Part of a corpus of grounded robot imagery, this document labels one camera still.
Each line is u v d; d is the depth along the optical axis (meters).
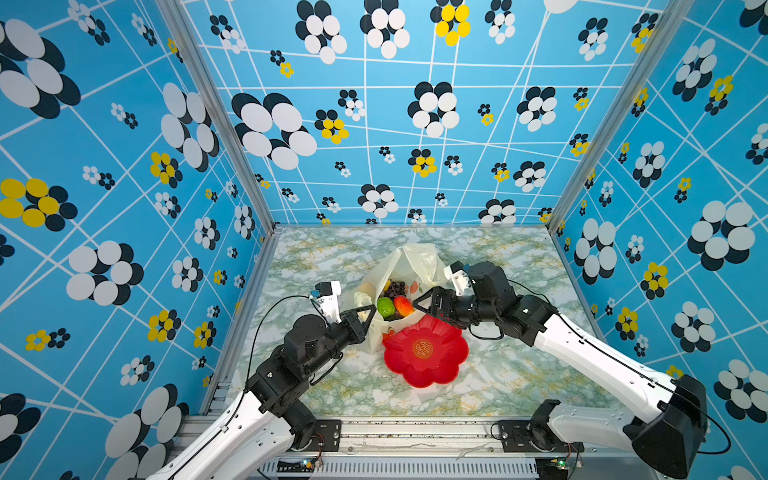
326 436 0.74
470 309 0.61
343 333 0.60
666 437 0.38
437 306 0.64
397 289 0.97
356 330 0.59
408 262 0.76
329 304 0.61
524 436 0.74
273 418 0.49
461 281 0.67
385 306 0.88
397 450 0.72
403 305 0.86
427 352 0.87
